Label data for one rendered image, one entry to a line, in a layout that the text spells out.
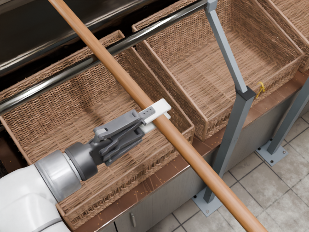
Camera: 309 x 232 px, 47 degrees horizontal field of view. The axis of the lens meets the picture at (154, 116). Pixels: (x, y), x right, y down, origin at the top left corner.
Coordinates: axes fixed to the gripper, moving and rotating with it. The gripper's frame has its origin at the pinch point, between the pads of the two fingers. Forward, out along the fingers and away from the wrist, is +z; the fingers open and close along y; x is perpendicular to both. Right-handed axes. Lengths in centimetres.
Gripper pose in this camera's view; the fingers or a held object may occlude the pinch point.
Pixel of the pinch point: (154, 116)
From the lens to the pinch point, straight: 77.8
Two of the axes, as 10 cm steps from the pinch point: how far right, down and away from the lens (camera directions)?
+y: 0.0, 5.4, 8.4
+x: 5.9, 6.8, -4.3
